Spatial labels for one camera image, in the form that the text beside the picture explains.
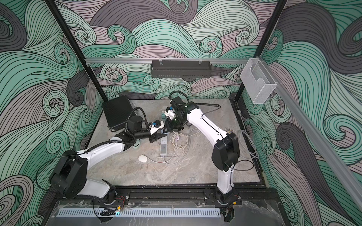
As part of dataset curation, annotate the white power strip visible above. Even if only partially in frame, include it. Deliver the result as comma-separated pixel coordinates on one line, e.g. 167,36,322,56
160,106,167,157

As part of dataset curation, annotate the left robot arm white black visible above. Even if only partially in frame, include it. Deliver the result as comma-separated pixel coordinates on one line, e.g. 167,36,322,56
49,113,166,205

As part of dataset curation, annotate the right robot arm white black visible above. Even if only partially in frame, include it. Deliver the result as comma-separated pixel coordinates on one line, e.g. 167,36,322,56
165,91,255,206

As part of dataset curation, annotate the white earbud case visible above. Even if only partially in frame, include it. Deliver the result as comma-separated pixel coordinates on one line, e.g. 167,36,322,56
138,155,148,163

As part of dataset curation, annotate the small card box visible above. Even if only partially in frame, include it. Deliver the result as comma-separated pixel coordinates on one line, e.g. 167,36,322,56
225,128,234,134

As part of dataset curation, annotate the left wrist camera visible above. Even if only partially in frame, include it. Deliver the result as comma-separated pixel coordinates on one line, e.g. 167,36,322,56
150,120,165,135

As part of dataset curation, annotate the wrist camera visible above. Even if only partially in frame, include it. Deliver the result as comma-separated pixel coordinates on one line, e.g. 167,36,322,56
164,106,176,120
150,120,165,135

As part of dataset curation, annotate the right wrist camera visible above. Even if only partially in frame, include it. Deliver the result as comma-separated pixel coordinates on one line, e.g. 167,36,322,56
164,106,176,120

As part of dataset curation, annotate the beige coiled cable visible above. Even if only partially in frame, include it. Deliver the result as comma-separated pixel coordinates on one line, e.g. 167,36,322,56
166,129,193,165

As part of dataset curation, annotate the black wall shelf tray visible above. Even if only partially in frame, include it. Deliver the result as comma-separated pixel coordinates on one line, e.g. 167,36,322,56
150,61,212,79

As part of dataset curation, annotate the aluminium wall rail back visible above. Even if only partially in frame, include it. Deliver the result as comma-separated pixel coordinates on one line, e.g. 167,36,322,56
85,57,248,65

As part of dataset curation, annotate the aluminium wall rail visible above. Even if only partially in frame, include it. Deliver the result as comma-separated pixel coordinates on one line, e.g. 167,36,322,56
85,57,248,65
257,57,362,210

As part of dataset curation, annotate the clear acrylic wall bin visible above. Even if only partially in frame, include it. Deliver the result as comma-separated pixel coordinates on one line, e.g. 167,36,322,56
240,58,277,105

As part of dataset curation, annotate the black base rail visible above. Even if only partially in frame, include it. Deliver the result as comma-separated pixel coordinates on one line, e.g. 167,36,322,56
69,184,279,206

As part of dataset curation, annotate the white slotted cable duct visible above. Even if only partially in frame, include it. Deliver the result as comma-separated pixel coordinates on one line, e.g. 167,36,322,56
55,208,221,218

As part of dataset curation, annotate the aluminium wall rail right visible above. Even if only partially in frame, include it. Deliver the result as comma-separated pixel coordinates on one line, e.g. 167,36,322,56
257,57,362,210

